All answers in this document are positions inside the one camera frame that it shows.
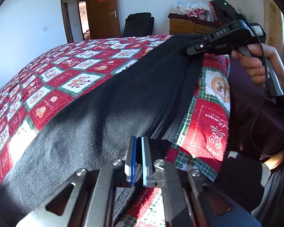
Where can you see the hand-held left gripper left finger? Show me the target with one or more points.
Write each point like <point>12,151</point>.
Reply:
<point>133,167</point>

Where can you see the pile of folded cloths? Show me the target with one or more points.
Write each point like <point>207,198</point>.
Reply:
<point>191,8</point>

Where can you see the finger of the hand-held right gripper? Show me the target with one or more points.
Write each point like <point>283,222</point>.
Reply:
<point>201,48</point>

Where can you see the person's dark purple jacket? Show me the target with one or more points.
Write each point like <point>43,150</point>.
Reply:
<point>255,113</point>

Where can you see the brown wooden door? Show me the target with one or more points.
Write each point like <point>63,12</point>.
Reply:
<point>104,9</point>

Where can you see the person's right hand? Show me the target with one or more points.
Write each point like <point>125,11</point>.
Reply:
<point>253,68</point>

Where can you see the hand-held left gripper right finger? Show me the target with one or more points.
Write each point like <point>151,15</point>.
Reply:
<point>145,167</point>

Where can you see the black pants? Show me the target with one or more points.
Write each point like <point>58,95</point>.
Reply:
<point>108,104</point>

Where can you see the dark cloth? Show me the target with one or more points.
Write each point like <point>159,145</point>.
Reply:
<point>241,182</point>

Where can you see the wooden dresser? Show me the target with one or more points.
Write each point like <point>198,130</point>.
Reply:
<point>191,26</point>

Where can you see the red bear printed blanket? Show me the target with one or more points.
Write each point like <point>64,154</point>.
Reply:
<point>73,75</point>

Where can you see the gold floral curtain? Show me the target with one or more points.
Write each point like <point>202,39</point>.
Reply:
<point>272,16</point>

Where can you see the black folding chair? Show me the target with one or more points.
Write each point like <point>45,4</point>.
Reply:
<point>137,24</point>

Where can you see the white wall switch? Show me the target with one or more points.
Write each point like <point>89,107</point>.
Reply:
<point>45,28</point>

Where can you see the brown wooden door frame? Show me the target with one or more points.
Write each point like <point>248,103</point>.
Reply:
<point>64,11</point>

